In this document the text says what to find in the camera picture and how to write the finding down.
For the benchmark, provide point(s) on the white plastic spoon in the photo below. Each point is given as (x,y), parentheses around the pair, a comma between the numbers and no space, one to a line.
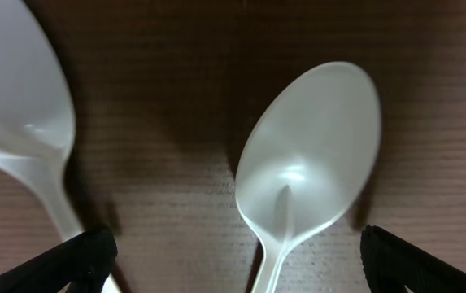
(307,160)
(37,118)

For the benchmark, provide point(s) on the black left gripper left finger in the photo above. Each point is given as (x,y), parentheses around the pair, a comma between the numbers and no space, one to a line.
(81,264)

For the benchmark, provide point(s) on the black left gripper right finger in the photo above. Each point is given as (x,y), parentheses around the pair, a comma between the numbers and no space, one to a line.
(391,264)

